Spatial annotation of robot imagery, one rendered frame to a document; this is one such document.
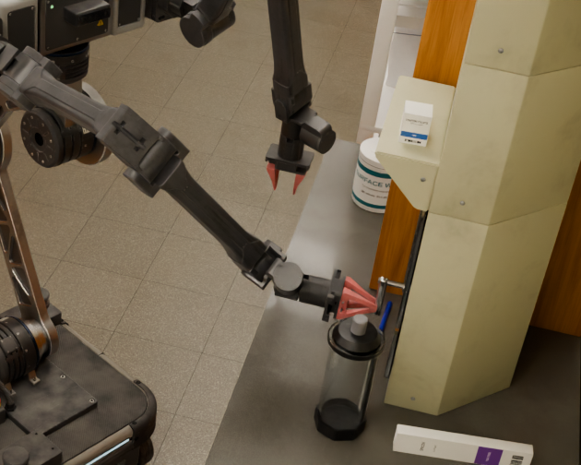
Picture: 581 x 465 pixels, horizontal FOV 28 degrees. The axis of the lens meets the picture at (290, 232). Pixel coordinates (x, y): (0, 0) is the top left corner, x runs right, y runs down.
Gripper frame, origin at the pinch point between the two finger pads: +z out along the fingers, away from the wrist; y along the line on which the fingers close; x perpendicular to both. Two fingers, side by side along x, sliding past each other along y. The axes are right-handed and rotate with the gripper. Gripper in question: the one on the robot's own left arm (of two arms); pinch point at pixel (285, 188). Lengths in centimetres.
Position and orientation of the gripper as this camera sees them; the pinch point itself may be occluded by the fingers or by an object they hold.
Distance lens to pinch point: 266.9
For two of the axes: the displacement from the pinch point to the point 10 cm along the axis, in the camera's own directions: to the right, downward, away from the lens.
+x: 2.1, -5.3, 8.2
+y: 9.7, 2.2, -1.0
